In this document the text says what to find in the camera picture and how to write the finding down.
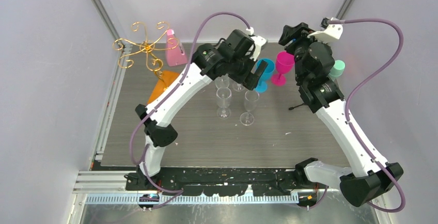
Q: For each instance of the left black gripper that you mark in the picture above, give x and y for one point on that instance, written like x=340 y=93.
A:
x=248 y=79

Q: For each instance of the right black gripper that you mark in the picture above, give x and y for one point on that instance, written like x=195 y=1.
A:
x=299 y=32

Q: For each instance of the blue wine glass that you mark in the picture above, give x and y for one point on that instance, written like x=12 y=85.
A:
x=266 y=75

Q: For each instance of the pink wine glass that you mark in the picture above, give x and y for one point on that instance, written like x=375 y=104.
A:
x=284 y=63

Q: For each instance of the clear wine glass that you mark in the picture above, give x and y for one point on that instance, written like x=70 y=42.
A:
x=237 y=87
x=223 y=100
x=222 y=82
x=251 y=99

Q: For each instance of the clear wine glass top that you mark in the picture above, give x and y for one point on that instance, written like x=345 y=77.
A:
x=251 y=99

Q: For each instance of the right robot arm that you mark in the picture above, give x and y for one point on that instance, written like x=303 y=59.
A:
x=369 y=174

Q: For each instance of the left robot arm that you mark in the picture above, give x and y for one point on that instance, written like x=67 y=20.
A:
x=234 y=56

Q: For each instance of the orange wooden rack base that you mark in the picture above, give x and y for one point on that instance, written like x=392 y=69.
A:
x=165 y=79

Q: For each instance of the mint green cylinder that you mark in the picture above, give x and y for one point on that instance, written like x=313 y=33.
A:
x=337 y=69

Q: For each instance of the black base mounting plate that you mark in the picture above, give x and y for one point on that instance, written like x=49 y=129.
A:
x=223 y=182

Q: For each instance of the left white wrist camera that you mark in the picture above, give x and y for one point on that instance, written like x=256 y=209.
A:
x=259 y=43

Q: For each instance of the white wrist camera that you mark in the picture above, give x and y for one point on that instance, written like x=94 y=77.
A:
x=259 y=43
x=332 y=29

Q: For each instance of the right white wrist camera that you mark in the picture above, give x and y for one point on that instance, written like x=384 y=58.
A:
x=332 y=29

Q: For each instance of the gold wire glass rack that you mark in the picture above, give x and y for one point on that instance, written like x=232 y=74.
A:
x=147 y=47

